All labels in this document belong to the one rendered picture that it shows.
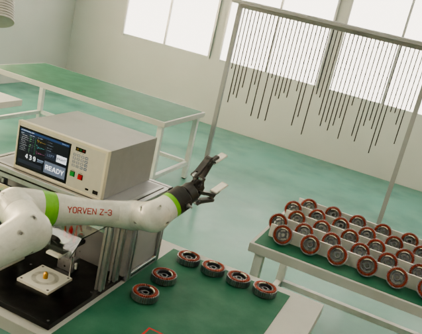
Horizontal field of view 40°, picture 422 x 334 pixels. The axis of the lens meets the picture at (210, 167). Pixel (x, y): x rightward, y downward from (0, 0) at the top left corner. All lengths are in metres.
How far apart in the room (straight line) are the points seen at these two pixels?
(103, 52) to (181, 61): 1.42
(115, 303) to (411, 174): 6.39
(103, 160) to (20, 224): 0.63
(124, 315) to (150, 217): 0.51
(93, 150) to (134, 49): 7.21
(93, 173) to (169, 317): 0.63
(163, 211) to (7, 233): 0.52
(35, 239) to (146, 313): 0.76
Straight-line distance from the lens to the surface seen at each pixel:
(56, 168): 2.37
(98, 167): 2.25
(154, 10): 9.24
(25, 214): 1.71
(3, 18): 3.36
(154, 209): 1.91
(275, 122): 8.53
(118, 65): 9.58
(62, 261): 2.47
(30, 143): 2.44
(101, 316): 2.26
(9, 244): 1.69
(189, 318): 2.35
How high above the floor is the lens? 1.99
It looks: 17 degrees down
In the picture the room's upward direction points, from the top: 13 degrees clockwise
